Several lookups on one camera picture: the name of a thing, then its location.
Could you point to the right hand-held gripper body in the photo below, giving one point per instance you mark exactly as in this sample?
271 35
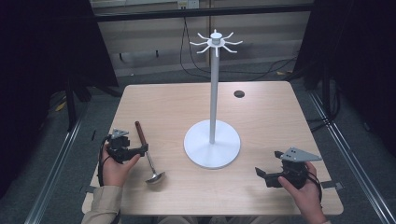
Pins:
292 169

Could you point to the person's right hand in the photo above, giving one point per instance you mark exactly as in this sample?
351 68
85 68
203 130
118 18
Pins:
306 196

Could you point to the black horizontal bar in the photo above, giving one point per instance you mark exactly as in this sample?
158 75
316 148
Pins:
202 12

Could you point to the dark round table grommet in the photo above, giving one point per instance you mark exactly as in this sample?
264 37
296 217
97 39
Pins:
239 94

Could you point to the yellow floor tape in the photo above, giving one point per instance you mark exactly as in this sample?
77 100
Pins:
61 106

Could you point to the person's left hand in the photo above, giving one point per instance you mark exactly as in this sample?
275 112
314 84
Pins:
116 172

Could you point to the black stand leg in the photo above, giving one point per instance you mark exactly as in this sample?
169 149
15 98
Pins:
71 105

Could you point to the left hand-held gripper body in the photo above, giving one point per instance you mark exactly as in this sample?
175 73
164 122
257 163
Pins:
120 149

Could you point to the white wall outlet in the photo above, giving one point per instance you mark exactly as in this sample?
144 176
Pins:
188 3

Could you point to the grey table bracket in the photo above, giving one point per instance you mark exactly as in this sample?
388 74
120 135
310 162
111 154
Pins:
332 185
88 189

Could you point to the white utensil stand with hooks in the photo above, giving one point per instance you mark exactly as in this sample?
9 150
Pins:
213 93

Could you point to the metal floor rail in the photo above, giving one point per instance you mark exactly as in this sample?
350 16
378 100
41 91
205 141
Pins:
351 155
53 174

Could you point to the black curtain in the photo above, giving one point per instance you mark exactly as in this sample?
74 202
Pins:
358 62
46 62

